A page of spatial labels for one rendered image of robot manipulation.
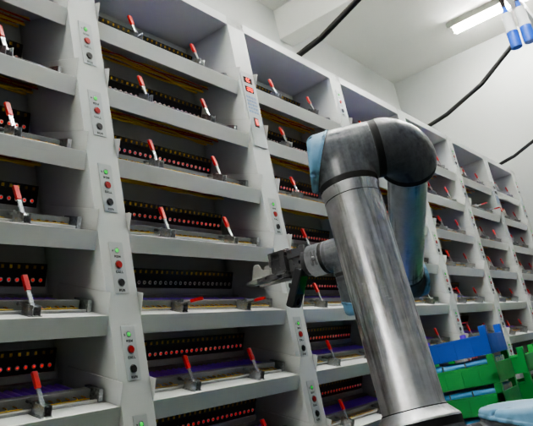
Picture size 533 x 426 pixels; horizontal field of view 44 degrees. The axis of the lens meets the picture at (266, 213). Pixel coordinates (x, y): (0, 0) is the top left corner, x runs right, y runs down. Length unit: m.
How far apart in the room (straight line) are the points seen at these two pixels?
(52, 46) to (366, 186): 0.94
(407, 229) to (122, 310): 0.67
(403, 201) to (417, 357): 0.40
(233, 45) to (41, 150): 1.00
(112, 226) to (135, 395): 0.39
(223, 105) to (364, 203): 1.15
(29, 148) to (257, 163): 0.87
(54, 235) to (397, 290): 0.74
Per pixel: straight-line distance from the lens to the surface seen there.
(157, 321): 1.61
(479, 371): 1.98
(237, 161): 2.19
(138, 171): 1.72
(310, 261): 1.80
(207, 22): 2.34
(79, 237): 1.52
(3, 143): 1.49
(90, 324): 1.48
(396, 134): 1.28
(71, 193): 1.64
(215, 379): 1.83
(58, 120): 1.72
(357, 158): 1.26
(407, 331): 1.16
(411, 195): 1.41
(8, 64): 1.59
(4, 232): 1.41
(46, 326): 1.41
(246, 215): 2.14
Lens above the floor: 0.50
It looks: 15 degrees up
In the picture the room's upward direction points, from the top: 12 degrees counter-clockwise
